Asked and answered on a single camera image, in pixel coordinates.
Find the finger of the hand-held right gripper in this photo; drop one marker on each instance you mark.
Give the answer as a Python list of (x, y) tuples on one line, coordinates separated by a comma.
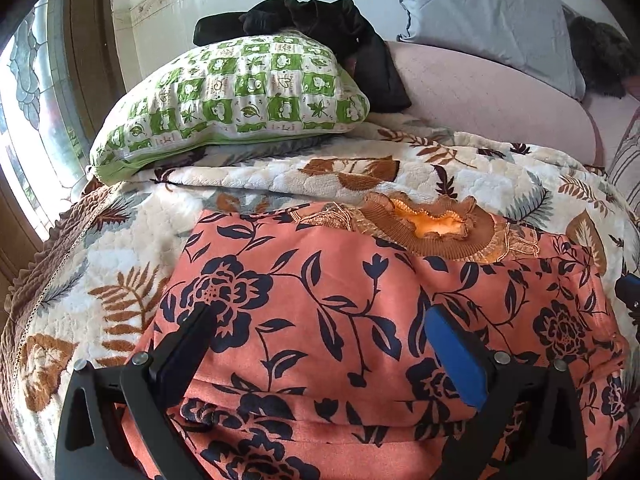
[(629, 300)]

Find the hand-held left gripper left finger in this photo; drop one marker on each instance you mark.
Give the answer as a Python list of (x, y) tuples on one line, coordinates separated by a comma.
[(185, 355)]

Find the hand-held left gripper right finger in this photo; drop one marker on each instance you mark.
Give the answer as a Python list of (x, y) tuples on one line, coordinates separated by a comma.
[(455, 360)]

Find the orange floral garment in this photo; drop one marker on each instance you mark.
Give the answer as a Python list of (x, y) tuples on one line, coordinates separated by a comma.
[(325, 285)]

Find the leaf-printed quilted blanket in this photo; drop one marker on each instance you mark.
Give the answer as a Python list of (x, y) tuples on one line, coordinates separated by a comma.
[(150, 240)]

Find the striped cushion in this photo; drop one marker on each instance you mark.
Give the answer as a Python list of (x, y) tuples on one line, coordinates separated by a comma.
[(627, 160)]

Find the dark furry cushion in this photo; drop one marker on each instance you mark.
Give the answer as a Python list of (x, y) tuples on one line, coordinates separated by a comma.
[(605, 55)]

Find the pink quilted bolster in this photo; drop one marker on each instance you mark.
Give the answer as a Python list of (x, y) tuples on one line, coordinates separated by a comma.
[(475, 95)]

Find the green checked pillow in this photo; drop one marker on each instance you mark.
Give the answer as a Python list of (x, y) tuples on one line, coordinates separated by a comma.
[(225, 95)]

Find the stained glass window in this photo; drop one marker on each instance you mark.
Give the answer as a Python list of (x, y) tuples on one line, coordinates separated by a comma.
[(30, 85)]

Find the grey pillow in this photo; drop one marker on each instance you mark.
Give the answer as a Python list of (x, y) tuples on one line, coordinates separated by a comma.
[(490, 15)]

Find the black garment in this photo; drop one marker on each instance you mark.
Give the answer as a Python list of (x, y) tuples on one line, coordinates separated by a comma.
[(360, 35)]

